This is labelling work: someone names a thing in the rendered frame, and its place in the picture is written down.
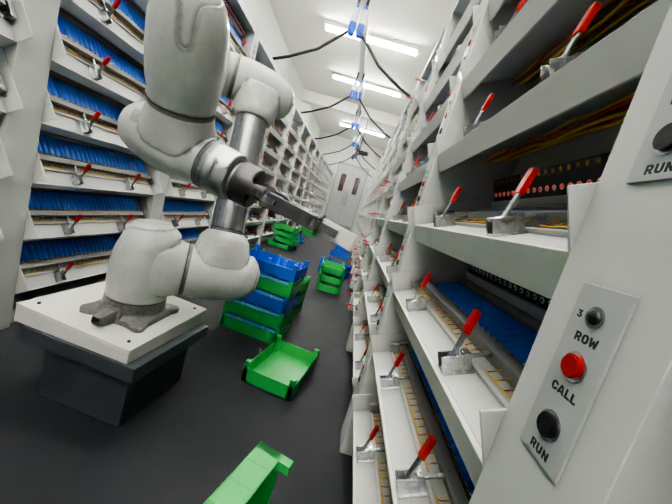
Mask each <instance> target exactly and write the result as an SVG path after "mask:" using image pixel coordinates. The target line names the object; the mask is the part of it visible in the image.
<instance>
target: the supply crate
mask: <svg viewBox="0 0 672 504"><path fill-rule="evenodd" d="M260 246H261V245H259V244H256V246H255V249H251V250H249V252H250V256H252V257H254V258H255V259H256V261H257V263H258V265H259V269H260V271H261V272H264V273H267V274H270V275H273V276H275V277H278V278H281V279H284V280H287V281H290V282H295V281H297V280H299V279H301V278H302V277H304V276H306V272H307V269H308V265H309V262H310V261H307V260H306V261H305V263H304V264H303V265H302V269H300V270H298V268H299V265H296V263H298V262H295V261H292V260H289V259H286V258H283V257H281V259H280V263H279V265H277V264H276V260H277V255H274V254H271V253H268V252H265V251H262V250H260ZM268 257H271V258H272V261H271V262H268V261H267V260H268ZM284 260H287V261H288V263H287V267H283V263H284Z"/></svg>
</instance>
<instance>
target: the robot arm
mask: <svg viewBox="0 0 672 504"><path fill-rule="evenodd" d="M144 76H145V81H146V99H145V101H139V102H135V103H132V104H129V105H128V106H126V107H125V108H124V109H123V110H122V112H121V113H120V115H119V118H118V125H117V126H118V133H119V136H120V138H121V140H122V141H123V142H124V144H125V145H126V146H127V147H128V148H129V149H130V150H131V151H132V152H133V153H134V154H135V155H137V156H138V157H139V158H141V159H142V160H143V161H145V162H146V163H147V164H149V165H150V166H152V167H154V168H155V169H157V170H159V171H160V172H162V173H164V174H166V175H168V176H170V177H172V178H174V179H176V180H179V181H181V182H186V183H190V184H193V185H195V186H197V187H198V188H200V189H202V190H204V191H206V192H208V193H210V194H213V195H215V196H216V197H217V200H216V204H215V208H214V213H213V217H212V221H211V225H210V229H206V230H205V231H203V232H202V233H201V234H200V235H199V237H198V239H197V241H196V244H195V245H192V244H188V243H186V242H184V241H182V240H181V239H182V235H181V233H180V232H179V231H178V230H177V228H175V227H174V226H172V225H171V224H170V223H168V222H165V221H161V220H155V219H137V220H135V221H133V222H132V223H131V224H130V225H129V226H128V227H127V228H126V229H125V230H124V232H123V233H122V234H121V236H120V237H119V239H118V240H117V242H116V243H115V245H114V247H113V249H112V252H111V255H110V259H109V263H108V268H107V273H106V283H105V290H104V294H103V297H102V299H100V300H97V301H94V302H91V303H86V304H82V305H81V306H80V309H79V312H80V313H83V314H89V315H93V316H92V318H91V323H92V324H93V325H95V326H101V325H105V324H110V323H114V324H117V325H119V326H122V327H124V328H127V329H128V330H130V331H131V332H133V333H142V332H144V331H145V330H146V329H147V328H148V327H149V326H151V325H153V324H155V323H157V322H159V321H160V320H162V319H164V318H166V317H168V316H170V315H172V314H176V313H178V312H179V307H178V306H176V305H173V304H169V303H166V299H167V296H173V295H182V296H187V297H191V298H197V299H204V300H214V301H229V300H236V299H240V298H243V297H246V296H248V295H250V294H252V293H253V292H254V290H255V288H256V286H257V283H258V280H259V276H260V269H259V265H258V263H257V261H256V259H255V258H254V257H252V256H250V252H249V243H248V241H247V239H246V237H244V236H243V232H244V228H245V223H246V219H247V214H248V210H249V207H250V206H251V205H253V204H254V203H255V201H256V200H257V201H259V203H258V204H259V206H261V207H262V208H264V209H269V210H271V211H273V212H275V213H276V214H278V215H282V216H284V217H286V218H288V219H290V220H292V221H294V222H296V223H298V224H300V225H302V226H303V227H305V228H307V229H308V230H311V231H313V233H312V235H314V236H316V234H319V235H321V236H322V237H324V238H326V239H328V240H330V241H332V242H333V243H335V244H337V245H339V246H341V247H342V248H344V249H346V250H348V251H352V249H353V247H354V246H355V244H356V242H357V240H358V238H359V236H357V235H355V234H353V233H351V232H350V231H348V230H346V229H344V228H342V227H340V226H339V225H337V224H335V223H333V222H331V221H329V220H328V219H326V217H327V216H326V215H323V217H322V216H320V215H317V214H315V213H313V212H312V211H310V210H308V209H306V208H305V207H303V206H301V205H299V204H298V203H296V202H294V201H293V199H292V198H291V197H289V196H287V195H285V194H283V193H282V192H281V191H280V190H279V189H277V188H275V187H273V186H270V185H268V187H267V188H266V187H265V181H266V173H265V171H264V170H263V169H261V168H259V163H260V158H261V154H262V150H263V145H264V141H265V136H266V132H267V128H269V127H270V126H271V125H272V124H273V122H274V120H275V119H278V120H279V119H283V118H285V117H286V116H287V115H288V114H289V112H290V111H291V108H292V105H293V101H294V92H293V90H292V87H291V86H290V84H289V83H288V82H287V81H286V80H285V79H284V78H283V77H282V76H281V75H279V74H278V73H277V72H275V71H273V70H272V69H270V68H268V67H267V66H265V65H263V64H261V63H259V62H257V61H255V60H253V59H251V58H247V57H244V56H242V55H240V54H238V53H235V52H233V51H231V50H230V27H229V19H228V14H227V10H226V7H225V4H224V2H223V0H149V1H148V4H147V9H146V18H145V30H144ZM221 95H222V96H225V97H227V98H229V99H231V100H233V110H234V114H235V116H236V119H235V123H234V127H233V131H232V136H231V140H230V144H229V146H227V145H226V144H225V143H223V142H221V141H218V140H217V139H216V130H215V116H216V110H217V106H218V103H219V100H220V98H221Z"/></svg>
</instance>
